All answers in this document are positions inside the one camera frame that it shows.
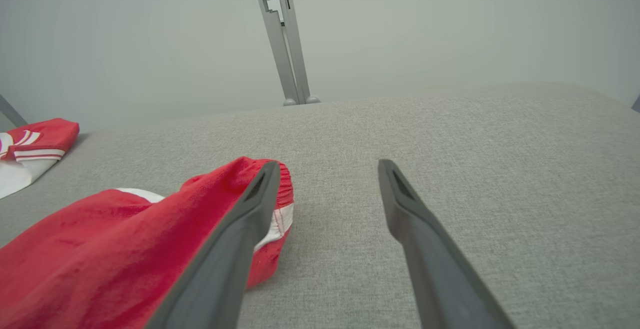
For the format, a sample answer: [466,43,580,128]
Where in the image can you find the red white basketball jersey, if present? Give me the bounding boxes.
[0,117,81,200]

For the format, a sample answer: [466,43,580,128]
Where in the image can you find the grey metal frame post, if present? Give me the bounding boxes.
[249,0,321,107]

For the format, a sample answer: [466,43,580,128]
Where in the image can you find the red shorts with white trim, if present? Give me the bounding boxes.
[0,156,295,329]

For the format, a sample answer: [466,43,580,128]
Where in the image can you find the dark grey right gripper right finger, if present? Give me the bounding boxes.
[378,158,517,329]

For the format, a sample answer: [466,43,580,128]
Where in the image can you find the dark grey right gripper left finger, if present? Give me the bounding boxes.
[145,160,282,329]

